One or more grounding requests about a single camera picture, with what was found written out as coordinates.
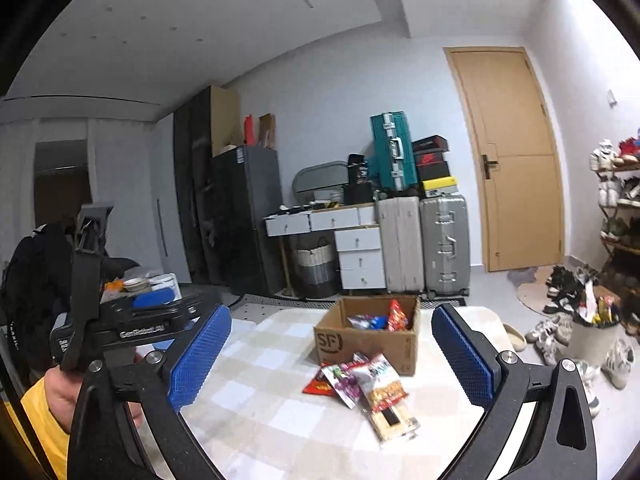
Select blue snack packet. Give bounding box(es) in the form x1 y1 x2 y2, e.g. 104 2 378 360
347 314 388 330

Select yellow left sleeve forearm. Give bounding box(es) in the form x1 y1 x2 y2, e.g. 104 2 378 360
22 378 70 480

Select left hand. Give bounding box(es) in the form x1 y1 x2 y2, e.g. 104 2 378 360
43 366 84 434

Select blue stacked bowls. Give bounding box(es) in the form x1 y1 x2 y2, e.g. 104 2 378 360
132 287 176 310

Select beige slipper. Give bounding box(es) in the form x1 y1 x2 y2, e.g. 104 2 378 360
503 323 527 352

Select red snack packet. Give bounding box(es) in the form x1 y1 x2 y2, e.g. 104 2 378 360
302 362 337 398

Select clear cracker packet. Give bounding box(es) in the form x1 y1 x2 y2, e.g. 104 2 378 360
369 400 420 442

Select small purple candy bag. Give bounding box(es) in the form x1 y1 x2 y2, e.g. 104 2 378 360
321 352 369 410

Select woven laundry basket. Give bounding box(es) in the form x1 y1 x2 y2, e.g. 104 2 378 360
292 236 340 299

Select white peanut snack bag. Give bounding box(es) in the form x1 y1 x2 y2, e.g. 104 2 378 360
352 353 408 413

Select dark grey refrigerator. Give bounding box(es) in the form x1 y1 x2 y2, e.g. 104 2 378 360
210 145 284 296

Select brown cardboard SF box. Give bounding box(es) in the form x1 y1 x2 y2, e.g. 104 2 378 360
314 295 421 376

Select wooden door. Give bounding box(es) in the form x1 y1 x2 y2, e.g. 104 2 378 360
445 47 565 271

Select black tall cabinet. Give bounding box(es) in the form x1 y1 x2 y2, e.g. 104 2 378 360
172 86 240 285

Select white drawer desk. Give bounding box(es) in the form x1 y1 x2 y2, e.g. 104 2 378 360
264 203 387 292

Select silver hard suitcase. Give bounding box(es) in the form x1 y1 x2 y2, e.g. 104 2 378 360
419 194 471 297

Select oval grey mirror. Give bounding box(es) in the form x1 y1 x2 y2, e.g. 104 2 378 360
292 160 348 204

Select beige hard suitcase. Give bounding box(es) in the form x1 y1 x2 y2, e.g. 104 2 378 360
378 196 424 292

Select wooden shoe rack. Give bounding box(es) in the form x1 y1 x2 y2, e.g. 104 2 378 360
589 133 639 314

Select stacked shoe boxes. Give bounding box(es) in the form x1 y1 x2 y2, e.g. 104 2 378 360
412 134 459 198

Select teal hard suitcase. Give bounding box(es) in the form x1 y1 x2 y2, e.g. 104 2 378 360
370 112 419 193

